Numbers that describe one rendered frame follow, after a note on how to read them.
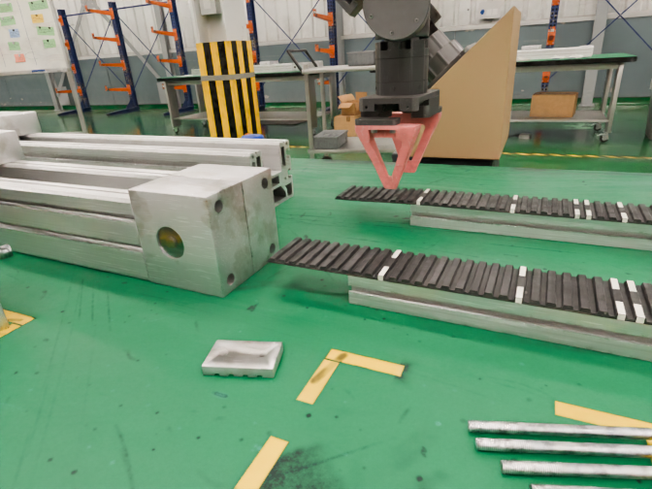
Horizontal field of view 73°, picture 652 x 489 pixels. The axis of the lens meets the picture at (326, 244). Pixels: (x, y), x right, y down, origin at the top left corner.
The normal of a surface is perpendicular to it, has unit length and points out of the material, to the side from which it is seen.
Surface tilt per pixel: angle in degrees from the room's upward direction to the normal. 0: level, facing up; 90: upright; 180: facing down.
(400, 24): 89
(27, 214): 90
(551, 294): 0
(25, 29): 90
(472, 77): 90
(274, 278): 0
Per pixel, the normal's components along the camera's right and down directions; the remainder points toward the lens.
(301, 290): -0.06, -0.91
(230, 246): 0.90, 0.12
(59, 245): -0.43, 0.39
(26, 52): -0.08, 0.40
